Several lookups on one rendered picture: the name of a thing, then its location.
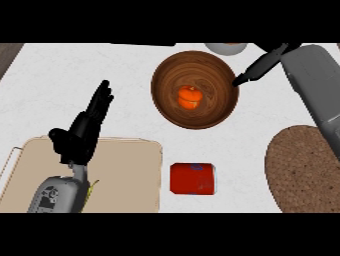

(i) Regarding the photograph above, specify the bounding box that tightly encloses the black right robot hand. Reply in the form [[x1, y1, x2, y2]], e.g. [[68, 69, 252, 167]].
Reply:
[[232, 43, 302, 88]]

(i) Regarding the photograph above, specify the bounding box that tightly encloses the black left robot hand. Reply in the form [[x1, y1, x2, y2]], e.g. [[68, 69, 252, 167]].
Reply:
[[47, 79, 115, 167]]

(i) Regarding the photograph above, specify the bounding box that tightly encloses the grey bowl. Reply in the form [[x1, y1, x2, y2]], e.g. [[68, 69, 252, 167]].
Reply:
[[203, 43, 248, 57]]

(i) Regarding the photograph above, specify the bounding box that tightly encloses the orange squash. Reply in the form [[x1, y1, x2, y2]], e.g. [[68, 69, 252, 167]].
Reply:
[[175, 84, 205, 111]]

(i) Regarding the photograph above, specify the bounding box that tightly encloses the brown wooden bowl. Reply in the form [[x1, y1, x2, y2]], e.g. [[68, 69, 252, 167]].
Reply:
[[149, 50, 240, 131]]

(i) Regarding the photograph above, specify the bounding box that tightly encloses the brown round woven placemat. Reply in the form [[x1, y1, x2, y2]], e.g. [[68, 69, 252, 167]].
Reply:
[[263, 124, 340, 214]]

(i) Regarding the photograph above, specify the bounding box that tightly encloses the beige cutting board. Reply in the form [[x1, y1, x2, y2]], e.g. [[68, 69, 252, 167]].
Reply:
[[0, 135, 164, 214]]

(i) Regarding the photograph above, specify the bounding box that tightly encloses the red can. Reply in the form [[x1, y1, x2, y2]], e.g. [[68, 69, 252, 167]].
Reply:
[[168, 162, 218, 196]]

